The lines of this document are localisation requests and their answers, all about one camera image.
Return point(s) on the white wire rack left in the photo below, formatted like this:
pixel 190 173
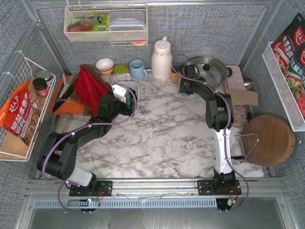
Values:
pixel 11 147

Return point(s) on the white plastic storage basket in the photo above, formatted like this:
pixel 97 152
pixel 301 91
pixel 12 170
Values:
pixel 132 85

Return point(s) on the orange plastic tray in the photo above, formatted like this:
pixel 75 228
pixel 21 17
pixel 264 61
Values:
pixel 68 107

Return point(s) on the red cloth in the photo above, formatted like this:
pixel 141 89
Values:
pixel 89 88

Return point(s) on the white handled knife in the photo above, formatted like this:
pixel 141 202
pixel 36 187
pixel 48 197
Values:
pixel 70 81

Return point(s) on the white wire basket right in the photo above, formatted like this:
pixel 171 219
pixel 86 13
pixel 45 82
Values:
pixel 289 104

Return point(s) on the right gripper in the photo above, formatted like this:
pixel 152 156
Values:
pixel 185 86

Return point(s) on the pink box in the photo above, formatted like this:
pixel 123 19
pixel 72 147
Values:
pixel 234 80

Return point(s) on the red seasoning packet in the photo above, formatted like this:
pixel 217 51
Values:
pixel 289 51

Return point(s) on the steel pot with lid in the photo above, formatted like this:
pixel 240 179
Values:
pixel 211 69

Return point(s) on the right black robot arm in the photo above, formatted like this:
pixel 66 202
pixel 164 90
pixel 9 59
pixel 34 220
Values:
pixel 218 116

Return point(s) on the yellow spice bottle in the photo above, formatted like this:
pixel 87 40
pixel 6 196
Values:
pixel 174 77

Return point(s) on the pink striped oven mitt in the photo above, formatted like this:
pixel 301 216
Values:
pixel 240 118

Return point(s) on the metal wire stand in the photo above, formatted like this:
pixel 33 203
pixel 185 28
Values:
pixel 248 143

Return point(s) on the round wooden board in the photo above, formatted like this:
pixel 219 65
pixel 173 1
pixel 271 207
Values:
pixel 276 140

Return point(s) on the clear plastic food box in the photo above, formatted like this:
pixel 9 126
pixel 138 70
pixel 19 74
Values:
pixel 127 26

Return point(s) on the red lidded jar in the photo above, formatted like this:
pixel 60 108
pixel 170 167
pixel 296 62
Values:
pixel 40 86

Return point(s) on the white thermos jug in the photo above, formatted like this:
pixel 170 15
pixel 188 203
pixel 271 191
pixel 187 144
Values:
pixel 162 60

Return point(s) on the blue mug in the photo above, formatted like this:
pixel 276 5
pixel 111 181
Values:
pixel 137 69

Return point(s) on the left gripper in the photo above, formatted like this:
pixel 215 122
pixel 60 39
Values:
pixel 130 102

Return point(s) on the black chef knife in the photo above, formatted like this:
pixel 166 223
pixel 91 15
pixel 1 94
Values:
pixel 60 101

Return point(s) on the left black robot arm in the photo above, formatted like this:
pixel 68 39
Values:
pixel 58 157

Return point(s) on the green lidded cup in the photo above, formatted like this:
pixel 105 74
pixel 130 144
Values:
pixel 121 72

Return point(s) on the orange snack bag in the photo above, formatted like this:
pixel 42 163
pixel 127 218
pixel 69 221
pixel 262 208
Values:
pixel 19 116

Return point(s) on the white orange striped bowl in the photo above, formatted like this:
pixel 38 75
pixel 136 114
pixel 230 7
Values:
pixel 105 65

